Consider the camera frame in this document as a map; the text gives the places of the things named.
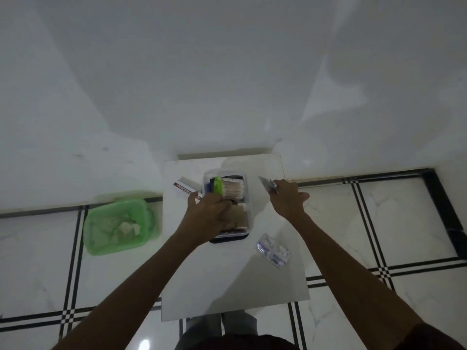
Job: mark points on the green plastic basket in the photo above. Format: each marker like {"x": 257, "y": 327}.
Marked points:
{"x": 116, "y": 227}

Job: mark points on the person's right fingers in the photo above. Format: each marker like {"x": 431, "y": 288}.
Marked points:
{"x": 281, "y": 185}

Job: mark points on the person's left forearm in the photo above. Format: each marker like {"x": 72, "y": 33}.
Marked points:
{"x": 135, "y": 287}

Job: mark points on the person's right forearm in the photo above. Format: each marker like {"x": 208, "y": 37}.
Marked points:
{"x": 346, "y": 280}

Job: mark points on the white box with red stripe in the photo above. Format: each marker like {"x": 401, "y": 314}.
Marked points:
{"x": 185, "y": 188}

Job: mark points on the person's left hand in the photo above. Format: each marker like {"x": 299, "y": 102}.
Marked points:
{"x": 204, "y": 222}

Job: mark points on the person's left fingers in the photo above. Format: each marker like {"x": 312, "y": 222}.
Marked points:
{"x": 212, "y": 201}

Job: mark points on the clear blister pack of pills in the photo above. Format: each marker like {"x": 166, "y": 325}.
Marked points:
{"x": 273, "y": 251}

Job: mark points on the pack of cotton swabs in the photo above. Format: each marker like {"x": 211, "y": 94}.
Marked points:
{"x": 234, "y": 189}

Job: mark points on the small silver blister strip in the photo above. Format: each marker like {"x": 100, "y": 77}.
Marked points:
{"x": 267, "y": 184}

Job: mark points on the person's right hand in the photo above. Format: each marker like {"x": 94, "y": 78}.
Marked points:
{"x": 288, "y": 204}

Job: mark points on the paper scraps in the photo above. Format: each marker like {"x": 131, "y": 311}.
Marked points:
{"x": 122, "y": 229}

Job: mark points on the dark blue packet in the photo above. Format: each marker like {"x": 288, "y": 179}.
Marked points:
{"x": 211, "y": 185}

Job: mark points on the black box lid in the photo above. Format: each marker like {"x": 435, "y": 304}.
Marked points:
{"x": 230, "y": 236}

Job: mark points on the brown cardboard packet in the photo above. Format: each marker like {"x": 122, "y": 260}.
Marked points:
{"x": 235, "y": 215}

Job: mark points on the green plastic tube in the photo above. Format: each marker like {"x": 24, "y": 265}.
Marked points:
{"x": 218, "y": 185}

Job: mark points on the person's grey trousers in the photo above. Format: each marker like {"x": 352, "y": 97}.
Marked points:
{"x": 219, "y": 326}

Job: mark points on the clear plastic storage box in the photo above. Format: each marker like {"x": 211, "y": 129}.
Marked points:
{"x": 237, "y": 200}

